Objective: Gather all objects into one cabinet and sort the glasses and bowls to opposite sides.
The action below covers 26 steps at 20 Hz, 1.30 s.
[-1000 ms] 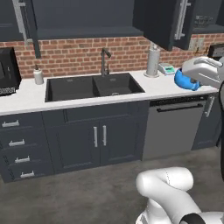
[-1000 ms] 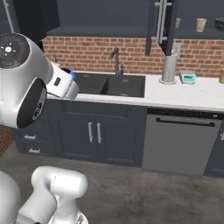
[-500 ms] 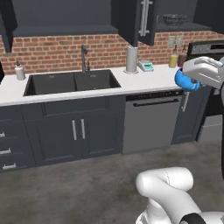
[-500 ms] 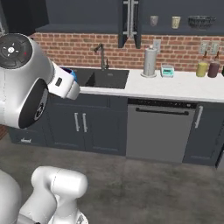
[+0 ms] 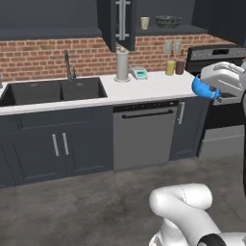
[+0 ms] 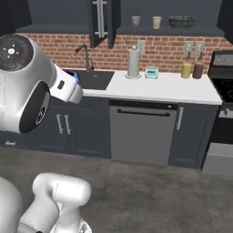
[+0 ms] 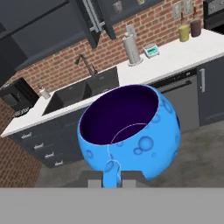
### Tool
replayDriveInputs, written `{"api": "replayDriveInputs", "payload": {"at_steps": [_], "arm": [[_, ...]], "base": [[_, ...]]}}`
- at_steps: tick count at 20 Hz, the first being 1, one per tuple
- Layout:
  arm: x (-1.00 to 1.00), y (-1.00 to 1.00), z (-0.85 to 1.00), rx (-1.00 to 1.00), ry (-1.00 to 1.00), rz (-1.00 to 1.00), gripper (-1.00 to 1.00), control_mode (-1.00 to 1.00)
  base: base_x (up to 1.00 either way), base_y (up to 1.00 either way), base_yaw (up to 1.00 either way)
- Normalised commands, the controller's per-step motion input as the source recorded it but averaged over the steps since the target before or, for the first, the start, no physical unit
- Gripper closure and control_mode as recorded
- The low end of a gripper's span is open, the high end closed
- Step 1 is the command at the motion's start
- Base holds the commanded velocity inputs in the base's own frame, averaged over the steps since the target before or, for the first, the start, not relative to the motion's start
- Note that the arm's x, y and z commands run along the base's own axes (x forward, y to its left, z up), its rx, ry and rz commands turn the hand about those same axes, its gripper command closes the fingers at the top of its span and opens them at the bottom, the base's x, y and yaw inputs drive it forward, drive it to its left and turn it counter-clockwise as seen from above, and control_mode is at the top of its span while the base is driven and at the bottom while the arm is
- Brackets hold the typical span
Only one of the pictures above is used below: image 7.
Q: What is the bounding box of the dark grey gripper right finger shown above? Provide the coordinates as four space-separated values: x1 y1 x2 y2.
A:
120 171 156 189

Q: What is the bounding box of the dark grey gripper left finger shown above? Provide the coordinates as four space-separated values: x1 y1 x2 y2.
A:
62 171 103 189

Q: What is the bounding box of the blue bubble-patterned bowl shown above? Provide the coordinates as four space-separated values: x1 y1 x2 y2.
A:
76 84 182 189

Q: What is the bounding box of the dark grey sink cabinet door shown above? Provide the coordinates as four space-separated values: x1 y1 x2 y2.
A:
62 107 89 165

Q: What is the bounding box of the dark grey upper cabinet run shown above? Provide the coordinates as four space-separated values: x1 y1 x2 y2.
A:
0 0 99 86

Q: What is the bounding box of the dark grey upper cabinet door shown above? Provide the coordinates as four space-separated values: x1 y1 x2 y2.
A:
75 0 118 50

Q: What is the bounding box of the dark grey drawer front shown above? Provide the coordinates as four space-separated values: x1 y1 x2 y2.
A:
32 140 79 163
43 149 86 170
22 130 72 156
10 117 67 147

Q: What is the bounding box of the black kitchen sink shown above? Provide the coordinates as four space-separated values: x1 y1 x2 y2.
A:
41 66 121 116

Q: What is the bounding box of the grey dishwasher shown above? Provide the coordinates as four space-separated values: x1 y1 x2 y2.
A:
150 67 201 134

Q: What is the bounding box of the white soap dispenser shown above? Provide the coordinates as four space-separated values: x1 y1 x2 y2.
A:
37 85 53 101

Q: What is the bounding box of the black stove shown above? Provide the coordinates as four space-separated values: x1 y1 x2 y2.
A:
0 77 40 118

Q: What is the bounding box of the black sink tap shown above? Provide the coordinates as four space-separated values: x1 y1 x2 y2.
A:
73 53 99 78

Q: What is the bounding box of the dark grey cupboard door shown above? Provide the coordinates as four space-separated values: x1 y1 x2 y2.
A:
196 56 224 127

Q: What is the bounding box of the grey paper towel holder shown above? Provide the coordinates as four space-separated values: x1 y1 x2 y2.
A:
122 24 144 67

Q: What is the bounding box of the small kitchen scale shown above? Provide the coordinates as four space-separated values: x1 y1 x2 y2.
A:
142 42 162 59

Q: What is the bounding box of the yellow jar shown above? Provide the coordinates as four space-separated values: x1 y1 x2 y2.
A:
178 12 191 43

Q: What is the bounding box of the maroon jar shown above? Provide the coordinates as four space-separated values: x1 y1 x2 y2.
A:
189 6 203 39

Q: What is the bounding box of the black microwave oven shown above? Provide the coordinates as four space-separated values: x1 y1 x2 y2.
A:
202 0 224 32

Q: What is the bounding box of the silver drawer handle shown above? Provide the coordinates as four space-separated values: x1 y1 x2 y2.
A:
32 142 45 151
21 131 33 140
44 151 56 160
53 159 66 168

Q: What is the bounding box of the silver cupboard door handle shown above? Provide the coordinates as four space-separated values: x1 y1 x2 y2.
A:
199 67 207 94

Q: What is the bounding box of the silver upper cabinet handle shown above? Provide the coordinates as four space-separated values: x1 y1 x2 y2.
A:
82 0 105 32

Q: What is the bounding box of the grey wall outlet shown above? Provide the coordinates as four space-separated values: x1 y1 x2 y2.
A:
171 2 182 20
183 0 193 16

